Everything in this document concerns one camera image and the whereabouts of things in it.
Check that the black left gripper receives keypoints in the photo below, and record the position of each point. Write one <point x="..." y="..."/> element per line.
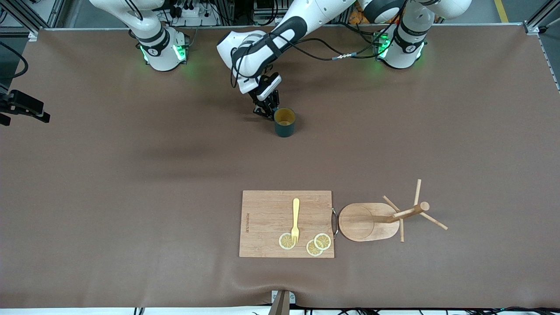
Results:
<point x="264" y="106"/>

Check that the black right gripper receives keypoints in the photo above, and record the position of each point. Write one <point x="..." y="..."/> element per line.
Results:
<point x="25" y="101"/>

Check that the dark green cup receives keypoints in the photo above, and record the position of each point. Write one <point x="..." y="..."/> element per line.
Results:
<point x="285" y="131"/>

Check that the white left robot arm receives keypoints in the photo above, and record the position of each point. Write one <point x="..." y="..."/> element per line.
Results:
<point x="227" y="48"/>

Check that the wooden cup rack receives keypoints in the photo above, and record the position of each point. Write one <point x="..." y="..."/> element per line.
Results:
<point x="358" y="223"/>

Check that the yellow plastic fork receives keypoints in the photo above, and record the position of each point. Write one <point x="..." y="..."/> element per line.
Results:
<point x="296" y="210"/>

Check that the wooden cutting board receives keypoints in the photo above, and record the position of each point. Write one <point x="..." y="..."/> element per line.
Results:
<point x="267" y="218"/>

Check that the white power strip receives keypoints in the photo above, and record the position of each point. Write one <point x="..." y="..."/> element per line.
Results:
<point x="192" y="12"/>

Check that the orange snack bag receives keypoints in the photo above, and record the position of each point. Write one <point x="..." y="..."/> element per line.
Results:
<point x="355" y="18"/>

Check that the lemon slice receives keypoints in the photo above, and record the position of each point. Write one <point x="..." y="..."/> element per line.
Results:
<point x="323" y="241"/>
<point x="284" y="242"/>
<point x="312" y="250"/>

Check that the grey camera bracket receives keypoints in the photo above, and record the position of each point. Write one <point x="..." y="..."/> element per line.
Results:
<point x="281" y="306"/>

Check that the aluminium frame rail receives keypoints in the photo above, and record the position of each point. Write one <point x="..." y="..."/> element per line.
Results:
<point x="531" y="28"/>

